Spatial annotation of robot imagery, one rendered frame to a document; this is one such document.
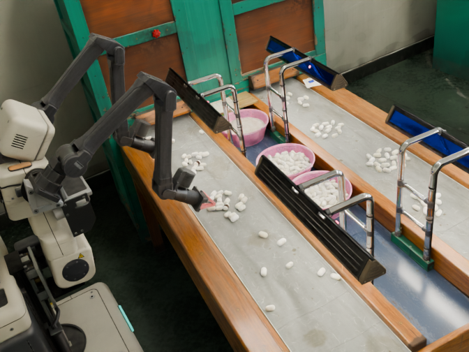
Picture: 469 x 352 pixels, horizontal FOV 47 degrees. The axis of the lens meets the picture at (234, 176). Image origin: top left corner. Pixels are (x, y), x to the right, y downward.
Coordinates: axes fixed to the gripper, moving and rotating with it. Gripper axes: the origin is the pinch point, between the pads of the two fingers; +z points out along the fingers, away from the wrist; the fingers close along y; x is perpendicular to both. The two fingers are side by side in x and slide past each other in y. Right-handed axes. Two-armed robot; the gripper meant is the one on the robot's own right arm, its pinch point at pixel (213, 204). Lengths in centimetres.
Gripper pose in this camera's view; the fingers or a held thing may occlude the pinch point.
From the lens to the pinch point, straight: 215.2
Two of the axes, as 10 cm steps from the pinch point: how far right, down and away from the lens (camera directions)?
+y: -4.2, -4.7, 7.8
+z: 7.7, 2.7, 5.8
